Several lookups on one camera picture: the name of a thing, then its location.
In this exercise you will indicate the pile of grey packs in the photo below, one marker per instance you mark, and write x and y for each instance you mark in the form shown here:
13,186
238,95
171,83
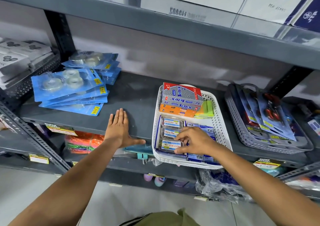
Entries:
17,55

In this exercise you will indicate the person's right thumb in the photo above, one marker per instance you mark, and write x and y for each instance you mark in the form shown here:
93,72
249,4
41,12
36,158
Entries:
181,150

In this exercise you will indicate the olive green garment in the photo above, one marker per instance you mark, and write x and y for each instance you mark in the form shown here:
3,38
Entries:
162,219

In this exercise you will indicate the clear bag of blue items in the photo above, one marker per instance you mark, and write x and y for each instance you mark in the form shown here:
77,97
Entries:
220,183

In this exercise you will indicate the person's left hand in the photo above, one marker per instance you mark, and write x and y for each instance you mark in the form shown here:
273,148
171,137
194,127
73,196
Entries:
117,130

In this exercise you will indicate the orange staple box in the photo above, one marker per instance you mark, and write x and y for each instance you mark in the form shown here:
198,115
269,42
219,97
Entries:
175,110

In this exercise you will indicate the person's right forearm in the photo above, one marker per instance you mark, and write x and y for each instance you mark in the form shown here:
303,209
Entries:
255,183

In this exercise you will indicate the grey plastic basket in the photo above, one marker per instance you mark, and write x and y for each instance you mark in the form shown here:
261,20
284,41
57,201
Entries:
240,130

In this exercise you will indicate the person's left forearm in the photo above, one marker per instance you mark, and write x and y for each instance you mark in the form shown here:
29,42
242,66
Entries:
75,183

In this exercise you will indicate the white plastic basket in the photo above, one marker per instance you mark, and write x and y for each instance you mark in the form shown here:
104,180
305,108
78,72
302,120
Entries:
222,133

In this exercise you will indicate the teal plastic item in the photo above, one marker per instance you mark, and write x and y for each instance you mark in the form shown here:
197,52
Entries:
138,149

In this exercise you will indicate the grey perforated tray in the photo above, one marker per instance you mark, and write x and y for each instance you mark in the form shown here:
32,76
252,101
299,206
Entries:
27,83

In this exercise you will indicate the purple teal small items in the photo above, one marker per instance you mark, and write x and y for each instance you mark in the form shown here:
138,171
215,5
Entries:
155,180

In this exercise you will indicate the green sticky note pad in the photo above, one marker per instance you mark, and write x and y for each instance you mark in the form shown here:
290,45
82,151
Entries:
205,109

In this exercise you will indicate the silver red staple box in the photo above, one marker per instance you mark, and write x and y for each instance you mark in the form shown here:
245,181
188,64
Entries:
180,103
182,91

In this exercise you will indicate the blue white cardboard box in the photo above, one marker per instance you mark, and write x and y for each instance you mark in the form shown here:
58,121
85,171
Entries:
308,13

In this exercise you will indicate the person's left little finger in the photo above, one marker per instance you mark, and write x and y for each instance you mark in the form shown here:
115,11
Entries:
110,123

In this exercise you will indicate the white labelled pack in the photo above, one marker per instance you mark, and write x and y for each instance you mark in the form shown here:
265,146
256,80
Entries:
314,127

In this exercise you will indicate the blue scissors pack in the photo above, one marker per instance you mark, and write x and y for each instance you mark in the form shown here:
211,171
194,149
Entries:
255,118
246,123
275,118

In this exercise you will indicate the pile of blue tape packs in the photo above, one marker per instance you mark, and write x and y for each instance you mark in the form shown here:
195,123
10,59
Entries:
75,93

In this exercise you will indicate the person's left thumb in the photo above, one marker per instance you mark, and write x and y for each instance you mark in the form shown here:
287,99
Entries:
136,142

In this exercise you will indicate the person's right hand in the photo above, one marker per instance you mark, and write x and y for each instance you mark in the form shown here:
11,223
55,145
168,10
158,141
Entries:
200,142

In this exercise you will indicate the blue stationery packets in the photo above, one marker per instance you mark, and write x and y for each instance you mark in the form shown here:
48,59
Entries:
208,130

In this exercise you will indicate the grey metal shelving unit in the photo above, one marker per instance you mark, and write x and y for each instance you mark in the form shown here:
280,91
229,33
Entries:
140,95

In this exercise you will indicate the yellow shelf price label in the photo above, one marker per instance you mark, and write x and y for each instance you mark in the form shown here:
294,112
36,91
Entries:
267,163
156,175
61,130
39,159

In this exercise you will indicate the clear plastic pin box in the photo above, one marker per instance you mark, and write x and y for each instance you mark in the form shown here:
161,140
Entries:
172,122
168,145
168,134

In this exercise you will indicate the person's left middle finger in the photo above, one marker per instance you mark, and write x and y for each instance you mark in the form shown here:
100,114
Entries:
121,119

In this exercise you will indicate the stack of orange green cloths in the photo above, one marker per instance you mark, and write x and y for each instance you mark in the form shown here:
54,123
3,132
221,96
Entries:
83,143

